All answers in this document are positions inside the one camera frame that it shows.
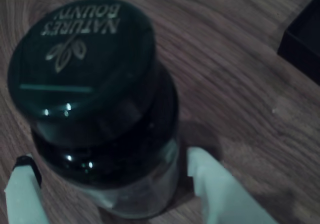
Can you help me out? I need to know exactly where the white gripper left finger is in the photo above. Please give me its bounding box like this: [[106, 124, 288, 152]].
[[4, 155, 50, 224]]

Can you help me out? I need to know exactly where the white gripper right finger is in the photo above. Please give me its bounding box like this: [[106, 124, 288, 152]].
[[186, 146, 276, 224]]

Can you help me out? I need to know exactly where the green-capped pill bottle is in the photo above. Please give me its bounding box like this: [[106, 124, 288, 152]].
[[6, 0, 181, 221]]

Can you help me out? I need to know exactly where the black square open box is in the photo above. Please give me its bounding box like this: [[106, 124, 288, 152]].
[[277, 0, 320, 86]]

